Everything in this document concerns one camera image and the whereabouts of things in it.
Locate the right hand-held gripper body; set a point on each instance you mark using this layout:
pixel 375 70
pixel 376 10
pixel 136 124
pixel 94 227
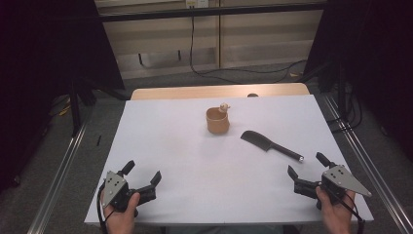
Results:
pixel 341 183

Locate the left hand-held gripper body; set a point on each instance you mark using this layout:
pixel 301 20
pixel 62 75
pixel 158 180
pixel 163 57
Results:
pixel 114 188

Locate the person's left hand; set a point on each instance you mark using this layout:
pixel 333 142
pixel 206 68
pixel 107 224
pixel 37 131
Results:
pixel 121 218

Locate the person's right hand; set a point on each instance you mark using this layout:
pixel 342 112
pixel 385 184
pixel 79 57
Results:
pixel 336 216

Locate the small black floor piece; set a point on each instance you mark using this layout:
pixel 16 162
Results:
pixel 99 140

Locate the white table cover board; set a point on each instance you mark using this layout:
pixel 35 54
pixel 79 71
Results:
pixel 201 175

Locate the black knife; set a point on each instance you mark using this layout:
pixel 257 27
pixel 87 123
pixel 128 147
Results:
pixel 263 140

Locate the black metal stand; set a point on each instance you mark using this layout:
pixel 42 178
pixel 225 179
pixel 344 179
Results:
pixel 75 110

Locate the brown cup with small figure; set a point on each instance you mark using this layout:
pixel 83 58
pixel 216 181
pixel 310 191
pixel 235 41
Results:
pixel 217 121

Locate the wooden table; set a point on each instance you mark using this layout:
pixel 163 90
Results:
pixel 195 92

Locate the dark round table grommet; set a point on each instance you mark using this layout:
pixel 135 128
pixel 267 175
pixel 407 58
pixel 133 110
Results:
pixel 252 95

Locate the black curtain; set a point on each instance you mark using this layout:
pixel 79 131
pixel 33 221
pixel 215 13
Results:
pixel 39 81
pixel 376 58

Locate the black horizontal bar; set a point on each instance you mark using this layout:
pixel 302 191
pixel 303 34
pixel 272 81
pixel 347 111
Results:
pixel 211 12

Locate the aluminium floor rail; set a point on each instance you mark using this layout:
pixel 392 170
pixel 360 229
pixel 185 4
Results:
pixel 61 172
pixel 367 162

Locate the white wall socket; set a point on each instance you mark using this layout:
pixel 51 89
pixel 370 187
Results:
pixel 196 3

